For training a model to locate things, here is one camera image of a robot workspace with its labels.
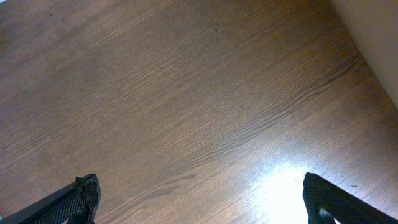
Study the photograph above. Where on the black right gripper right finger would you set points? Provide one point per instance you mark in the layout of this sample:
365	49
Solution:
327	203

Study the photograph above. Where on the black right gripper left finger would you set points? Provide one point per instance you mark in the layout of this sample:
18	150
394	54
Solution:
75	203

